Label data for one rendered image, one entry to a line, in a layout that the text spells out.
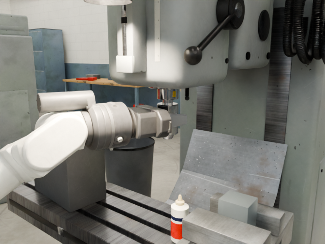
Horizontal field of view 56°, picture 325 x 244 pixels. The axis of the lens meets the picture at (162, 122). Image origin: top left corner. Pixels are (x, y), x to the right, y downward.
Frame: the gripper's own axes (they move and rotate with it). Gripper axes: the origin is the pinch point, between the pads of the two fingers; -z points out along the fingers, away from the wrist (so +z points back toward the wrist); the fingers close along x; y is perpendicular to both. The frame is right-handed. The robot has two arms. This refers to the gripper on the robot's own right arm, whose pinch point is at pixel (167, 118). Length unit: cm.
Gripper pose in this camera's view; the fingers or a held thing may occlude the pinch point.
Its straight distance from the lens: 66.4
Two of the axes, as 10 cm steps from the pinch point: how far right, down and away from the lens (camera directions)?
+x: -5.5, -1.8, 8.2
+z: -8.4, 1.1, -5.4
